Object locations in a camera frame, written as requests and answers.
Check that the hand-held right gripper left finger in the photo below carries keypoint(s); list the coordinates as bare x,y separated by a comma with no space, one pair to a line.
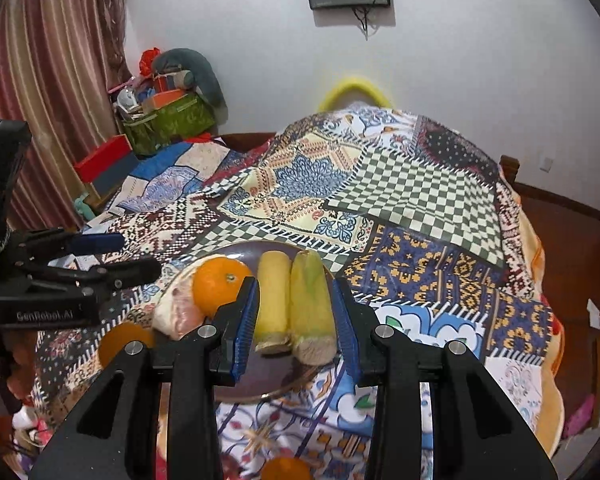
245,330

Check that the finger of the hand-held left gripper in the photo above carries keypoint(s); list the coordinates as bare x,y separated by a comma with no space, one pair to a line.
130,272
97,244

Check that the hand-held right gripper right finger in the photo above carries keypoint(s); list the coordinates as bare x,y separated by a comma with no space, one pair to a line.
347,330

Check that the corn cob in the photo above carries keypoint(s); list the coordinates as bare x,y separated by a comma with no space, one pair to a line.
272,300
310,305

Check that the purple plate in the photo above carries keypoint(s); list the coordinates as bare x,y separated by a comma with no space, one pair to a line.
275,371

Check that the large orange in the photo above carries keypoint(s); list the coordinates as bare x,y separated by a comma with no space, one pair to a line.
220,285
117,342

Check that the large pomelo slice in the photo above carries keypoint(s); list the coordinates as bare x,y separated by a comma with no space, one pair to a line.
180,315

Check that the person's left hand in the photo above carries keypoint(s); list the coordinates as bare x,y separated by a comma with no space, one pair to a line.
20,365

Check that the teal small object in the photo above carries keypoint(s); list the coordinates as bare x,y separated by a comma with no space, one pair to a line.
86,207

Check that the grey blue box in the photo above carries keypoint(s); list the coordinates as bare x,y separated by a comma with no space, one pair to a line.
120,175

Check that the red flat box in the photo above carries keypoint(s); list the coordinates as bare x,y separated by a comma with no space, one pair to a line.
102,157

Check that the blue patterned quilt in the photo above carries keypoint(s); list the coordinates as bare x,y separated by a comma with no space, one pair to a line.
165,180

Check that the patchwork printed blanket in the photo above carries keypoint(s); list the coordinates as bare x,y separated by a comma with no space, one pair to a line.
405,220

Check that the green fabric storage box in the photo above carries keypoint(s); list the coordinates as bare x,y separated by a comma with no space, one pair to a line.
175,122

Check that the small tangerine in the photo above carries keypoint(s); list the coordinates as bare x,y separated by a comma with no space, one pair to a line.
286,470

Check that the white small appliance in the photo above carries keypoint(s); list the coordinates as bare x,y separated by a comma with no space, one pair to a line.
127,101

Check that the orange cardboard box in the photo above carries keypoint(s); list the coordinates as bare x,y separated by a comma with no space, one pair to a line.
165,99

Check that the striped red curtain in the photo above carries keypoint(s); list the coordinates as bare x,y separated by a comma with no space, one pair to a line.
45,85

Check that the wooden bed headboard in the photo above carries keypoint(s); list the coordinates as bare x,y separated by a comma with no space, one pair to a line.
245,141

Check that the red plastic bag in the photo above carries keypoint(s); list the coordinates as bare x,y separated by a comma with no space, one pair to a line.
149,60

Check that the grey long pillow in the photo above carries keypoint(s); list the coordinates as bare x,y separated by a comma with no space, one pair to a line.
200,72

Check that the orange fleece blanket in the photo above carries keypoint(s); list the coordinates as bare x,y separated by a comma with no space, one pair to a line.
550,360

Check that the yellow foam hoop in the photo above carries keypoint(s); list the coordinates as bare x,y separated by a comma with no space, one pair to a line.
355,84

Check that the pink cloth item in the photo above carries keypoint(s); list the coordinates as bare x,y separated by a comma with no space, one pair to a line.
579,415

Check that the wooden bed frame post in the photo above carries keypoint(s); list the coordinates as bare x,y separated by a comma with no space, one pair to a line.
509,169

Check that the white wall socket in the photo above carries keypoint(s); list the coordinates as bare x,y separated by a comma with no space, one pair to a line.
546,163

